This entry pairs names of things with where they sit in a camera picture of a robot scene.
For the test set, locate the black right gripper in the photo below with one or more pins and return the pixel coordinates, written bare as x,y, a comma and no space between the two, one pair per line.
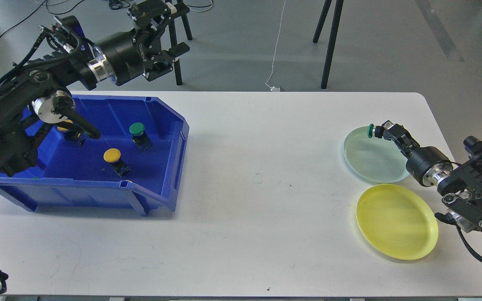
427,165

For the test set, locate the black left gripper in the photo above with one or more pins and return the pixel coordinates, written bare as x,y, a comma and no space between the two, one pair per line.
150,19

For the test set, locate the green push button passed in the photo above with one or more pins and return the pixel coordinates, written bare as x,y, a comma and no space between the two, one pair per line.
375,131

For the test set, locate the yellow push button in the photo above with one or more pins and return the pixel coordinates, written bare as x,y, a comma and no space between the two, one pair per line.
113,157
75,138

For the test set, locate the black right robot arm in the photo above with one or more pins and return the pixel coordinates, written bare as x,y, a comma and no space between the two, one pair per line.
459,184

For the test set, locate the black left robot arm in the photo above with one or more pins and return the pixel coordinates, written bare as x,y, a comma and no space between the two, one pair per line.
34,96

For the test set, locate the light green plate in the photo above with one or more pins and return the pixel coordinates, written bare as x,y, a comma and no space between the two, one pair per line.
374,159

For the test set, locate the yellow plate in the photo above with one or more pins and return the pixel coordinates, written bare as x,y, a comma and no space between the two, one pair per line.
397,222

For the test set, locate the green push button in bin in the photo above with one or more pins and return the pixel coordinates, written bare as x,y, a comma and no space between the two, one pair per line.
139,136

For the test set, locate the black tripod leg left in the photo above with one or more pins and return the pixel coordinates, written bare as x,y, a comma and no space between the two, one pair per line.
180,10

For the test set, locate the black tripod leg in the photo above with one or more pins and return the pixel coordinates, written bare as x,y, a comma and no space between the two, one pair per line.
180,10
337,14

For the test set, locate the blue plastic storage bin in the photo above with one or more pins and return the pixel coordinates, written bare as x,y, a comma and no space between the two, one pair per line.
71,176

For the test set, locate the black tripod leg right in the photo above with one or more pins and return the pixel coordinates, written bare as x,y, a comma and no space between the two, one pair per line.
337,14

